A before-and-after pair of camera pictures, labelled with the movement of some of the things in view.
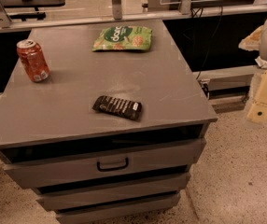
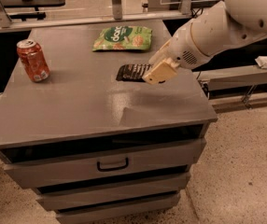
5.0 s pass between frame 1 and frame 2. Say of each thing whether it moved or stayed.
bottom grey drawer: stayed
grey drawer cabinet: stayed
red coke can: stayed
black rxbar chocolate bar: moved
